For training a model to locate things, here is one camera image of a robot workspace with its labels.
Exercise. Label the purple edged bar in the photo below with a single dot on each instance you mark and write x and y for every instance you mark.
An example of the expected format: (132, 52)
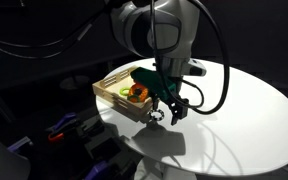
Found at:
(19, 144)

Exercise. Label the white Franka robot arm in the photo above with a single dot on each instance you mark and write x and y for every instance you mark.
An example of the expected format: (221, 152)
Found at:
(184, 20)

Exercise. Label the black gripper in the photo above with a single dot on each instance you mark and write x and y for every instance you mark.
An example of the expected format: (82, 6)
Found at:
(178, 97)

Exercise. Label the grey chair shell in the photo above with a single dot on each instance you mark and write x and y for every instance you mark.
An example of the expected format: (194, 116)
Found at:
(0, 160)

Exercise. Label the purple clamp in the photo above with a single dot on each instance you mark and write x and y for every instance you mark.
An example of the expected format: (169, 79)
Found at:
(96, 169)
(65, 120)

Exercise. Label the wooden slatted tray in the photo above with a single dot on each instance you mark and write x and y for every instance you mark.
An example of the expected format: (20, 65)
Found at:
(110, 95)

